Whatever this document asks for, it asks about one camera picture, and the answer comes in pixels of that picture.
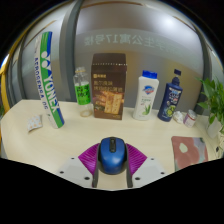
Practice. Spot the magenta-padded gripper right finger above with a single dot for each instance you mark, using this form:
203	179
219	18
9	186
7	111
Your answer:
136	160

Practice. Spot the white bottle with blue cap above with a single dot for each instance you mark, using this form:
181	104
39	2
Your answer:
145	96

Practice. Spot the small jar with white lid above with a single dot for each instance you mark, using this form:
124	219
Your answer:
190	119

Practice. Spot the white green shuttlecock tube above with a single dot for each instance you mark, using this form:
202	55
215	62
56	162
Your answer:
48	80

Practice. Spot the brown carton box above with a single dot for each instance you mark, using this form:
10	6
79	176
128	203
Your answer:
108	88

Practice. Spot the crumpled white tissue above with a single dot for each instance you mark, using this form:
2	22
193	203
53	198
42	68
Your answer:
178	117

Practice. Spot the dark blue pump bottle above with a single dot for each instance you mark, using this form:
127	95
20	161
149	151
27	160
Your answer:
170	100

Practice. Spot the blue computer mouse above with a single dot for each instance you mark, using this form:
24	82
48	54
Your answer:
112	158

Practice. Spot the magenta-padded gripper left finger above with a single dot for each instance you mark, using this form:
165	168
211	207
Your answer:
88	160

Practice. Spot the small white patterned packet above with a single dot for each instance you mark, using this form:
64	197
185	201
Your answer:
34	123

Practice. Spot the floral print mouse pad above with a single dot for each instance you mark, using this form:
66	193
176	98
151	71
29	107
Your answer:
188	151

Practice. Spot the green plant in white pot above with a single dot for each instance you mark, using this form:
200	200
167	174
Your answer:
213	100

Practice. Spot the clear bottle with green label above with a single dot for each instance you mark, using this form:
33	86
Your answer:
83	93

